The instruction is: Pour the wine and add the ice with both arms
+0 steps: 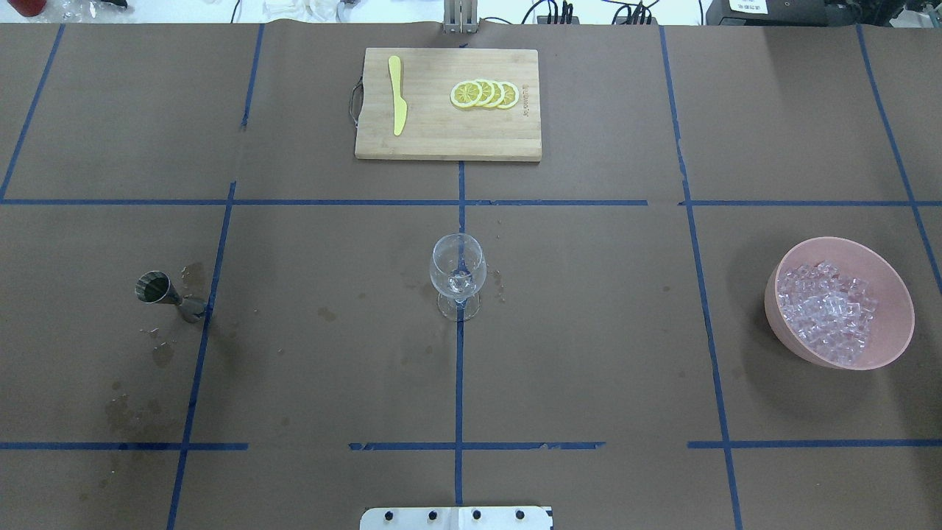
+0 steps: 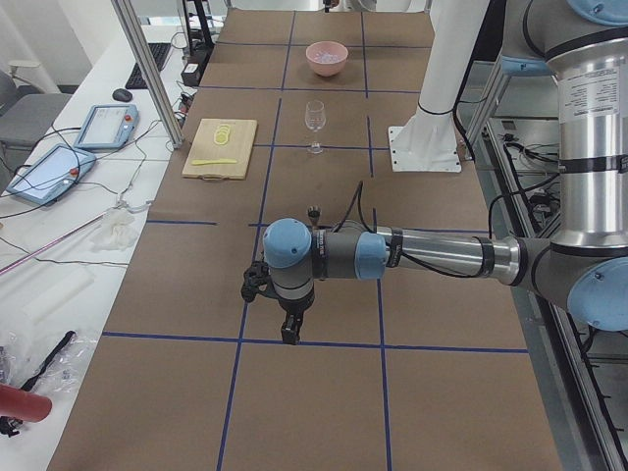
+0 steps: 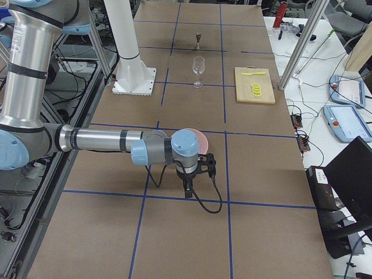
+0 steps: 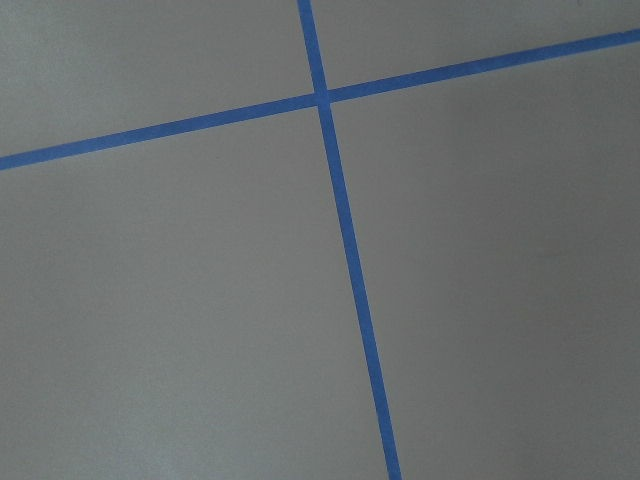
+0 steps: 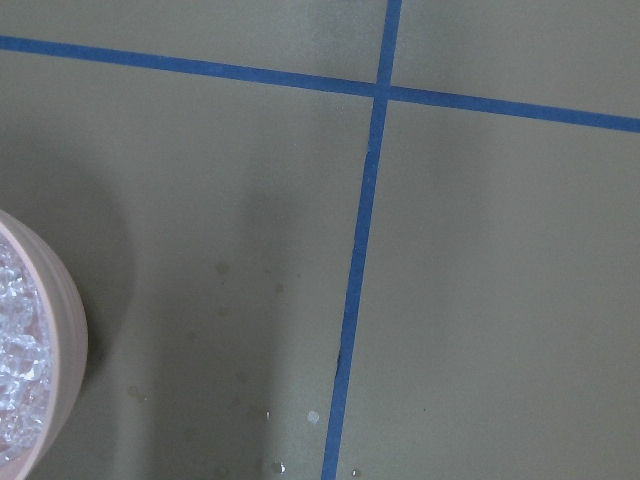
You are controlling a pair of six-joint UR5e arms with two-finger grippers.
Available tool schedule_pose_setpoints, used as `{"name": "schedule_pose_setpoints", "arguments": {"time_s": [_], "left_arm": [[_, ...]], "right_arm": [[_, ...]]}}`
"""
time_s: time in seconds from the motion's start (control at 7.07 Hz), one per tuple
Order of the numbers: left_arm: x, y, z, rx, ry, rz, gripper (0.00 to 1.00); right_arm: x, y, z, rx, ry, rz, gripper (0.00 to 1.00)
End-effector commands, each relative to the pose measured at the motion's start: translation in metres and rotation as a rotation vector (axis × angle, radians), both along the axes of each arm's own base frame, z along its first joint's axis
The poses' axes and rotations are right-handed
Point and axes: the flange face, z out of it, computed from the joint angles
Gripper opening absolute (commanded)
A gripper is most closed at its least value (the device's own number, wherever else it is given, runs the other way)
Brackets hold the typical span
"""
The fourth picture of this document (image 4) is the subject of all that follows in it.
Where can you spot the blue tape line crosswise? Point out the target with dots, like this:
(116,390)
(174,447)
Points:
(321,93)

